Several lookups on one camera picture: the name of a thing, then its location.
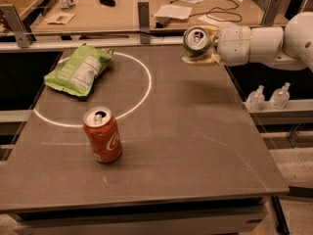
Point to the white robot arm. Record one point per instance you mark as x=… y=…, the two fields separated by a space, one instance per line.
x=287 y=48

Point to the left metal bracket post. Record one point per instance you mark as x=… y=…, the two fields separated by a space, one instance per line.
x=22 y=36

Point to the green soda can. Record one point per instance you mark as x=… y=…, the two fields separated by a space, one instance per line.
x=196 y=41

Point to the black computer mouse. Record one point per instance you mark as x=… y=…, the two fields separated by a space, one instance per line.
x=110 y=3

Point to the middle metal bracket post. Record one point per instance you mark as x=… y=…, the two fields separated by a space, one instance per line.
x=144 y=21

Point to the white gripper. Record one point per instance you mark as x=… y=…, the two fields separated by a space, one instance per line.
x=234 y=44

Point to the clear sanitizer bottle right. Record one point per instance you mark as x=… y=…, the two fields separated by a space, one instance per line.
x=280 y=96

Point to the small paper card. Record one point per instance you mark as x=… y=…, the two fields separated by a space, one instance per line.
x=60 y=18

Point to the wooden desk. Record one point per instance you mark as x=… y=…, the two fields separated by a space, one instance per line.
x=92 y=16

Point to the clear sanitizer bottle left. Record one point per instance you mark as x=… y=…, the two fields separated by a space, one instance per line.
x=255 y=99

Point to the clear sanitizer bottle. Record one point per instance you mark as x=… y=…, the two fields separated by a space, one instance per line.
x=280 y=96
x=255 y=99

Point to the right metal bracket post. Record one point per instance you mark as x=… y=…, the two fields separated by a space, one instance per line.
x=270 y=12

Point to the white paper sheet centre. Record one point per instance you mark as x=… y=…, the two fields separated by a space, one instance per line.
x=173 y=12

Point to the metal bracket post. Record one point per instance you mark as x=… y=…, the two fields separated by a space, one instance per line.
x=144 y=21
x=22 y=36
x=270 y=12

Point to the red soda can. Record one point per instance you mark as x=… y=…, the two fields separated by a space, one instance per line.
x=101 y=129

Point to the white paper sheet right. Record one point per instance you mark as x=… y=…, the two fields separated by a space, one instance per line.
x=215 y=21

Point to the green chip bag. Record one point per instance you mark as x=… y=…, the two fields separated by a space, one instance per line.
x=77 y=74

